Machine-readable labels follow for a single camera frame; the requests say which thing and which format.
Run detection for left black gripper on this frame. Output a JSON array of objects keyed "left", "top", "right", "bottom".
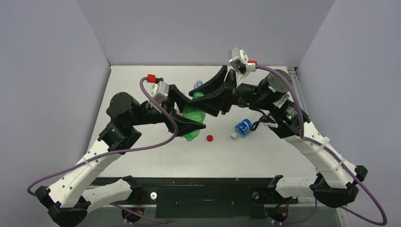
[{"left": 129, "top": 87, "right": 207, "bottom": 135}]

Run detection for green plastic bottle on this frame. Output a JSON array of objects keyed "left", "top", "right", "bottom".
[{"left": 182, "top": 105, "right": 206, "bottom": 142}]

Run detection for clear bluish bottle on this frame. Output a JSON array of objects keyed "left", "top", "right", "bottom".
[{"left": 193, "top": 80, "right": 203, "bottom": 89}]

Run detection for blue label small bottle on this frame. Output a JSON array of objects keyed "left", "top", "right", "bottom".
[{"left": 230, "top": 112, "right": 262, "bottom": 140}]

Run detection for red label clear bottle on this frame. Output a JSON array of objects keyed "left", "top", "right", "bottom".
[{"left": 174, "top": 103, "right": 183, "bottom": 116}]

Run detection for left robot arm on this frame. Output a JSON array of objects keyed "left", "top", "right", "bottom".
[{"left": 35, "top": 92, "right": 205, "bottom": 227}]

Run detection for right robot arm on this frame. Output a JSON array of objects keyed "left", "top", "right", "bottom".
[{"left": 189, "top": 62, "right": 367, "bottom": 208}]

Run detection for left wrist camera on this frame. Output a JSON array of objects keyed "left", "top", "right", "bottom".
[{"left": 147, "top": 74, "right": 169, "bottom": 105}]

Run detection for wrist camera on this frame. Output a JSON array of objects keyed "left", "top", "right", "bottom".
[
  {"left": 147, "top": 74, "right": 169, "bottom": 105},
  {"left": 228, "top": 47, "right": 257, "bottom": 87}
]

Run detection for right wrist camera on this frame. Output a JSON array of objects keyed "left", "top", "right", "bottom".
[{"left": 228, "top": 47, "right": 257, "bottom": 87}]

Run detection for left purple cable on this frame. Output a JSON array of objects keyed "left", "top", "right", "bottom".
[{"left": 27, "top": 77, "right": 179, "bottom": 196}]

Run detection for purple cable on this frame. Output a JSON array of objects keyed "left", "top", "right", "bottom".
[
  {"left": 27, "top": 77, "right": 179, "bottom": 196},
  {"left": 255, "top": 64, "right": 388, "bottom": 226}
]

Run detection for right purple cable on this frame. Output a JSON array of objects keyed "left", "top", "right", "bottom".
[{"left": 255, "top": 64, "right": 388, "bottom": 226}]

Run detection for aluminium frame rail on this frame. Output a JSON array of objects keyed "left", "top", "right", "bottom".
[{"left": 287, "top": 66, "right": 351, "bottom": 227}]

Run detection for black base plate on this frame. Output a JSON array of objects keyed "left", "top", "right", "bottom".
[{"left": 84, "top": 177, "right": 298, "bottom": 220}]

